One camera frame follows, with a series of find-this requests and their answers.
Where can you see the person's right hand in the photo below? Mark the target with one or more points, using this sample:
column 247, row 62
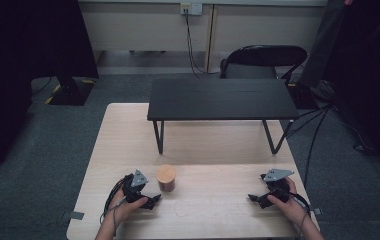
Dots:
column 289, row 208

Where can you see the black folding chair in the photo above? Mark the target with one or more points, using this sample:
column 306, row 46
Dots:
column 261, row 63

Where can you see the black curtain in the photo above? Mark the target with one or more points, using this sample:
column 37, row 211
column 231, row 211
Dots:
column 18, row 66

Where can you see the dark curtain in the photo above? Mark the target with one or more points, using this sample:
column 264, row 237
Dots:
column 371, row 76

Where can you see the person's left hand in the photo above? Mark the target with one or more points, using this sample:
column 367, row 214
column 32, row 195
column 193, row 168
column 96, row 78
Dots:
column 128, row 209

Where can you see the black box on floor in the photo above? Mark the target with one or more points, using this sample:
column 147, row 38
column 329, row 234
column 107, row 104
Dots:
column 303, row 96

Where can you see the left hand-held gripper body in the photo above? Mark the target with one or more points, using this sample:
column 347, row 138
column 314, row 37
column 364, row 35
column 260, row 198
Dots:
column 133, row 188

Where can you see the black low shelf table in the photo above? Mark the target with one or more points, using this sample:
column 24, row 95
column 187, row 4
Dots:
column 221, row 98

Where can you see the white wall socket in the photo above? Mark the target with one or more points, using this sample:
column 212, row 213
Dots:
column 191, row 8

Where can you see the grey tape strip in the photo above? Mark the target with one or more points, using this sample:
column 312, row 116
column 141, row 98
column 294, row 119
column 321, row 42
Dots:
column 316, row 211
column 74, row 215

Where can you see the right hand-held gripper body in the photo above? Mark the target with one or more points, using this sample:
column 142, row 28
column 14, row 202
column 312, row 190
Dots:
column 277, row 186

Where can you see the black stand base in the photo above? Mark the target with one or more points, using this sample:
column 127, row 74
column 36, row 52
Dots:
column 71, row 91

